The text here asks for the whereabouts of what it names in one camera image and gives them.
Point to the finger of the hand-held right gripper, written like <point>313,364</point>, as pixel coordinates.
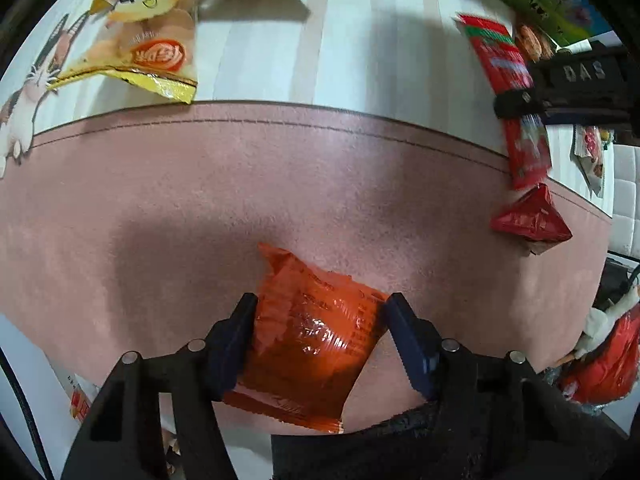
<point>520,104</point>

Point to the small white red packet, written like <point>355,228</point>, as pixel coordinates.
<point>80,400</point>

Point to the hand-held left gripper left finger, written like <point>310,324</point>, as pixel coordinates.
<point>232,350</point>

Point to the yellow rice cracker bag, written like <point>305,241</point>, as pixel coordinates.
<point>145,45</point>

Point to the red plastic bag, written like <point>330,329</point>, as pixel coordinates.
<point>610,365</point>

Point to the red triangular snack packet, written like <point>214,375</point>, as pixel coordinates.
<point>532,217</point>

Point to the white soft object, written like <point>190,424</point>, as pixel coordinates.
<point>600,325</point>

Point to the orange snack packet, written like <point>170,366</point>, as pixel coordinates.
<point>310,330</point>

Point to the white padded chair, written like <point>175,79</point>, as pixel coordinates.
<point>625,195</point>

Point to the white red snack packet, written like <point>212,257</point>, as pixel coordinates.
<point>592,160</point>

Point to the red cookie snack packet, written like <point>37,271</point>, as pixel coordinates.
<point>532,40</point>

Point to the long red snack packet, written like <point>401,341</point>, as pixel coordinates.
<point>505,65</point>

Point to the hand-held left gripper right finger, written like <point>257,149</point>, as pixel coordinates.
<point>410,345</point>

